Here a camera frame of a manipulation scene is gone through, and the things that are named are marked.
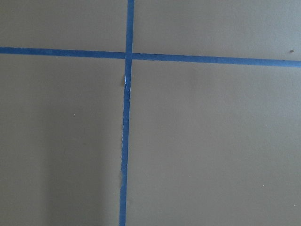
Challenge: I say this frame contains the blue tape grid lines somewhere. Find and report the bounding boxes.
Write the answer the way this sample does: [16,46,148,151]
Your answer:
[0,0,301,226]

